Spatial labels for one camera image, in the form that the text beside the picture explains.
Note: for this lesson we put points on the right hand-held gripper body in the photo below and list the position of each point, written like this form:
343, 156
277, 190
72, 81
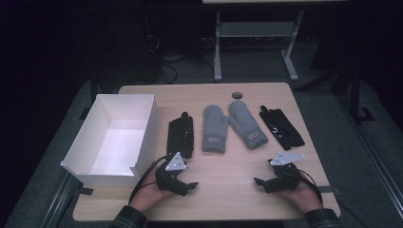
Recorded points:
285, 177

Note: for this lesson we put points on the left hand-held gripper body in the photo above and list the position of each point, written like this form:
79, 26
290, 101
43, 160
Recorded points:
169, 179

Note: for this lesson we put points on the person's left hand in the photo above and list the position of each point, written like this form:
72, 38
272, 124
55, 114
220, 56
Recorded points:
149, 194

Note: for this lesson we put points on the grey mitten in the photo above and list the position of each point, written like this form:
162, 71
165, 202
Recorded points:
247, 126
214, 129

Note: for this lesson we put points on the black metal stand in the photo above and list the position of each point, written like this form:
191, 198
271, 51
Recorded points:
351, 91

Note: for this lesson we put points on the black glove with knuckle pads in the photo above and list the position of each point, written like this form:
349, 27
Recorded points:
180, 136

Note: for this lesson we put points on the person's right hand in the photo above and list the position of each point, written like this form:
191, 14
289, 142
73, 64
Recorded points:
301, 198

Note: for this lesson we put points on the grey metal table frame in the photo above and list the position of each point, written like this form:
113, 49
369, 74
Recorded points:
256, 30

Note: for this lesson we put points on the white box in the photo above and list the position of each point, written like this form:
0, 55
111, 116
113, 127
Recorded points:
117, 148

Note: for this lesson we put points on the black glove with white mark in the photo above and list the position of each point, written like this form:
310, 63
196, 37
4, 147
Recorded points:
282, 129

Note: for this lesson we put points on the black tape strip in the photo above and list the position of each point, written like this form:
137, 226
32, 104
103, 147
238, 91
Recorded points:
329, 190
85, 191

